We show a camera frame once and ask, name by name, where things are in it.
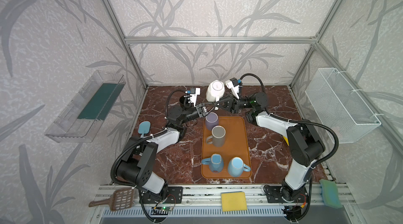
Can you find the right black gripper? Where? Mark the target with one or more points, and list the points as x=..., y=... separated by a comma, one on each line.
x=229, y=104

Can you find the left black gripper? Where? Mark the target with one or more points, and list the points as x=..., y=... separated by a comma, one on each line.
x=202, y=110

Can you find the white ceramic mug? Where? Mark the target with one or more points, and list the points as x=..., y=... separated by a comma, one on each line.
x=215, y=91

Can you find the black mug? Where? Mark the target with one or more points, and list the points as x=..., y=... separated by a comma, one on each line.
x=185, y=101

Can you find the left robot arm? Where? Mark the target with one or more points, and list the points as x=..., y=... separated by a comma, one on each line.
x=134, y=166

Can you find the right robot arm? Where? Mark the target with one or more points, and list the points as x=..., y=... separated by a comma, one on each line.
x=305, y=145

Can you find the lavender mug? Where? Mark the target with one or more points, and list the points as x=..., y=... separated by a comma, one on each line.
x=211, y=121

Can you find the grey mug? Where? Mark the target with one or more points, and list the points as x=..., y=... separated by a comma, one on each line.
x=218, y=136

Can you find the blue speckled mug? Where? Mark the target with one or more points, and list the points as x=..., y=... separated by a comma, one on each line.
x=215, y=163

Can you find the light blue mug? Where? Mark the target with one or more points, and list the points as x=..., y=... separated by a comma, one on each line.
x=236, y=167

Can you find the orange rubber tray mat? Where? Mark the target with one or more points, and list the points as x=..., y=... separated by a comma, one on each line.
x=236, y=145

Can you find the light blue silicone spatula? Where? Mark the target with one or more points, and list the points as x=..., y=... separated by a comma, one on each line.
x=144, y=128

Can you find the yellow sponge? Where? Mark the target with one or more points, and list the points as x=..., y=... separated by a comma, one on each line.
x=235, y=201

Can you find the green mat in shelf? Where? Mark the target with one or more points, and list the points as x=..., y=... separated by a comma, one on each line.
x=101, y=103

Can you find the small green circuit board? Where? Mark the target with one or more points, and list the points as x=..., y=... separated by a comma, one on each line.
x=163, y=210

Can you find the brown slotted spatula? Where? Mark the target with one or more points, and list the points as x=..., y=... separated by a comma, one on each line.
x=121, y=199

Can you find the green sponge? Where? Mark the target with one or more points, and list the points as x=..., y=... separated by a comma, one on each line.
x=330, y=194

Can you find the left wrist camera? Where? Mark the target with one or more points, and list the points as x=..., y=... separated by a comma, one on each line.
x=191, y=97

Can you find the yellow handled tool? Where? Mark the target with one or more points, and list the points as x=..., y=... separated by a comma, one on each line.
x=286, y=140

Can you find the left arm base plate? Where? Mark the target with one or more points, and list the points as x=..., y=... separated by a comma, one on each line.
x=168, y=195

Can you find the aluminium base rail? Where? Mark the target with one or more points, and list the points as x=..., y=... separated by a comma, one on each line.
x=205, y=201

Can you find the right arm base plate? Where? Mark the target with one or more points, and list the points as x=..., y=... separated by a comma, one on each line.
x=284, y=194

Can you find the white wire basket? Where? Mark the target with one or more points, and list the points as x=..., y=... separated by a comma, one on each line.
x=340, y=106

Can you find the clear acrylic wall shelf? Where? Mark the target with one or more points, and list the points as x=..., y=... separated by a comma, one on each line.
x=67, y=128

